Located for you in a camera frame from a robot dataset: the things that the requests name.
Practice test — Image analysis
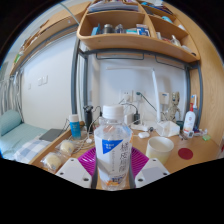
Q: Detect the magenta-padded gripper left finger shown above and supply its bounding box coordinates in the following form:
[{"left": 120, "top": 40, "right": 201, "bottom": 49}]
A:
[{"left": 55, "top": 147, "right": 99, "bottom": 190}]

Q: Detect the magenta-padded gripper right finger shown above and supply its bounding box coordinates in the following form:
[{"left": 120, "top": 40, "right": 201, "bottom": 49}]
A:
[{"left": 129, "top": 147, "right": 171, "bottom": 189}]

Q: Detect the clear plastic drink bottle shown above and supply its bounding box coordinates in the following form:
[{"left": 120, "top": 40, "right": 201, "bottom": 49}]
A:
[{"left": 93, "top": 104, "right": 134, "bottom": 192}]

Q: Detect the cream white mug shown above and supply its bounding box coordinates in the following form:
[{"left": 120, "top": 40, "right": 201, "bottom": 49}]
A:
[{"left": 145, "top": 135, "right": 175, "bottom": 165}]

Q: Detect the plastic-wrapped bun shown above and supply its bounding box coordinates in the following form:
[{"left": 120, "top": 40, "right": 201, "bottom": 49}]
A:
[
  {"left": 57, "top": 139, "right": 77, "bottom": 156},
  {"left": 40, "top": 151, "right": 64, "bottom": 173}
]

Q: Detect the white earbuds case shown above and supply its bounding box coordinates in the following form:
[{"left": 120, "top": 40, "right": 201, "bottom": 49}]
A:
[{"left": 137, "top": 131, "right": 151, "bottom": 139}]

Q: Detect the flat round red coaster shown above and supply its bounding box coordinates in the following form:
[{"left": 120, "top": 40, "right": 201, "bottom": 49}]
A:
[{"left": 177, "top": 147, "right": 194, "bottom": 161}]

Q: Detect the blue white-capped can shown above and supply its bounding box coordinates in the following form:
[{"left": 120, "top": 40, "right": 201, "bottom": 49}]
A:
[{"left": 68, "top": 113, "right": 82, "bottom": 140}]

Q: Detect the dark grey tablet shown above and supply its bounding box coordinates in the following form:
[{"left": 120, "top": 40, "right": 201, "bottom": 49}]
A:
[{"left": 38, "top": 128, "right": 64, "bottom": 143}]

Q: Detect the white tissue pack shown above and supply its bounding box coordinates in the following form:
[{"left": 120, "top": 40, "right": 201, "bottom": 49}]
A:
[{"left": 155, "top": 120, "right": 181, "bottom": 138}]

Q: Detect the white power strip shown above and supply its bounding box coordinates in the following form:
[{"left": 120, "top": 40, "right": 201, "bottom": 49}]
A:
[{"left": 129, "top": 122, "right": 149, "bottom": 132}]

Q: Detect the black electric shaver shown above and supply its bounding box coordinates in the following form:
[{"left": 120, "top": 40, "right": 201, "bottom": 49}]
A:
[{"left": 83, "top": 105, "right": 94, "bottom": 134}]

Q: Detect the black plugged-in charger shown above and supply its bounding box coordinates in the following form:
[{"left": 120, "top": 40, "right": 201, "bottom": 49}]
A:
[{"left": 133, "top": 112, "right": 141, "bottom": 125}]

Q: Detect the white power adapter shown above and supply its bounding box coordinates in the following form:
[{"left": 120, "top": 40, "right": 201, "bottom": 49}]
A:
[{"left": 123, "top": 113, "right": 134, "bottom": 126}]

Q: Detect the white red-pump lotion bottle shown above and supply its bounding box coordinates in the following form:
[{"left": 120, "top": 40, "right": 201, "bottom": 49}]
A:
[{"left": 182, "top": 102, "right": 197, "bottom": 138}]

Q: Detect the bed with teal bedding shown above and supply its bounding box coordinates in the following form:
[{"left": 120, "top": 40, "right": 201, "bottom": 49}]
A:
[{"left": 0, "top": 109, "right": 53, "bottom": 164}]

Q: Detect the brown tree figurine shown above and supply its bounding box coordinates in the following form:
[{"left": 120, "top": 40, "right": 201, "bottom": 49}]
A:
[{"left": 165, "top": 91, "right": 183, "bottom": 123}]

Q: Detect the clear spray bottle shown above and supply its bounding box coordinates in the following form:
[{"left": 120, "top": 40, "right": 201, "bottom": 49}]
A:
[{"left": 190, "top": 94, "right": 200, "bottom": 129}]

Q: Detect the white desk lamp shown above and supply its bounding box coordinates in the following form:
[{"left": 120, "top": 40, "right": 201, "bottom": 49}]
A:
[{"left": 105, "top": 65, "right": 161, "bottom": 123}]

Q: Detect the wooden shelf unit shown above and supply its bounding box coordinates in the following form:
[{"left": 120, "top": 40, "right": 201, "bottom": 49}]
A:
[{"left": 76, "top": 0, "right": 202, "bottom": 64}]

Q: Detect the white wall-mounted box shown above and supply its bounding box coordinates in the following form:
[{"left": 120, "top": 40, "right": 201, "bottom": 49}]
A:
[{"left": 159, "top": 91, "right": 170, "bottom": 105}]

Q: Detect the white wall outlet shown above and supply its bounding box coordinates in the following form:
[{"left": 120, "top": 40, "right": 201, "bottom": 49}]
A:
[
  {"left": 133, "top": 89, "right": 146, "bottom": 102},
  {"left": 120, "top": 89, "right": 133, "bottom": 103}
]

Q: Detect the grey metal frame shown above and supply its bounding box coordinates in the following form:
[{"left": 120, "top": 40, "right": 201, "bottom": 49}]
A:
[{"left": 69, "top": 36, "right": 204, "bottom": 129}]

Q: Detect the white wall switch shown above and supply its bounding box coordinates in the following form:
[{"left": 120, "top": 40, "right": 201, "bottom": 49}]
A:
[{"left": 37, "top": 75, "right": 49, "bottom": 87}]

